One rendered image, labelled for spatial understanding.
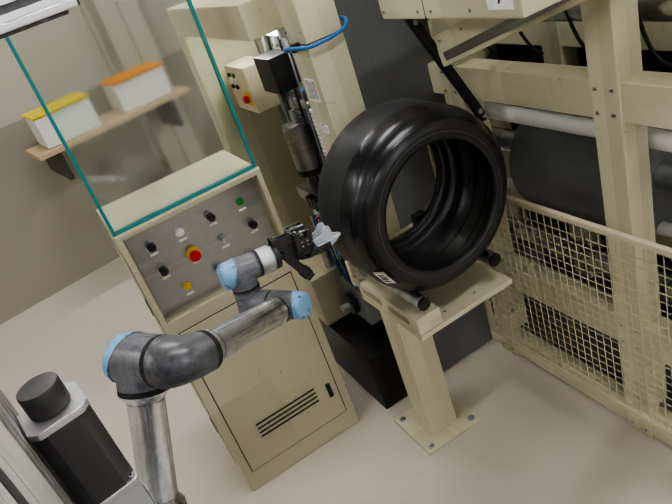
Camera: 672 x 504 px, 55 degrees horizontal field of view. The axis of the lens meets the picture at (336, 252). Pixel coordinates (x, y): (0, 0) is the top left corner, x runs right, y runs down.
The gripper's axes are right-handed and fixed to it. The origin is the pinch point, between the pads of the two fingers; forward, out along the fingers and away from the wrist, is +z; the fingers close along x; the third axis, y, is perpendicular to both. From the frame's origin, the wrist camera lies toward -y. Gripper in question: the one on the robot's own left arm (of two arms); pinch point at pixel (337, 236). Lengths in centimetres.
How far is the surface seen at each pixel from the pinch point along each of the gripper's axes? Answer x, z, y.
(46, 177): 373, -62, -43
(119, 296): 303, -49, -126
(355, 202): -7.9, 4.1, 11.3
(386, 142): -8.6, 16.3, 24.4
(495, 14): -27, 41, 51
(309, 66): 29, 16, 42
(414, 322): -10.0, 14.3, -31.8
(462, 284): -1, 40, -34
